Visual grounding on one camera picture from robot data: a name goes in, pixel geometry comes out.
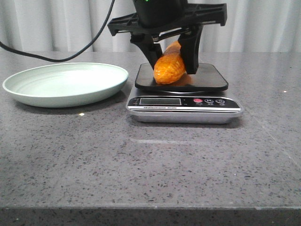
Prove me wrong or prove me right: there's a grey white curtain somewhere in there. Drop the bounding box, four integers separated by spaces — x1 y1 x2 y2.
0 0 301 52

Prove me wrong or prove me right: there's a pale green plate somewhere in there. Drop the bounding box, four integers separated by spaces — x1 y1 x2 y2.
2 63 128 108

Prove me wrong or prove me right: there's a black silver kitchen scale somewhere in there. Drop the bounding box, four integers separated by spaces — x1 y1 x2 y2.
126 63 244 124

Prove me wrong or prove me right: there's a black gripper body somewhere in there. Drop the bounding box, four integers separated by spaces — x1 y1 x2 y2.
108 0 227 41

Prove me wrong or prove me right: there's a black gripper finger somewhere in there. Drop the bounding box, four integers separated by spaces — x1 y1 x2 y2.
178 25 203 74
130 32 163 69

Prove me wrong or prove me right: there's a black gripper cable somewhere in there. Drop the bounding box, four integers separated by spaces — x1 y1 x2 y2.
0 0 116 63

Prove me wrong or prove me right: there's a yellow corn cob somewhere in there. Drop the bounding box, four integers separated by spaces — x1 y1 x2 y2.
154 41 186 85

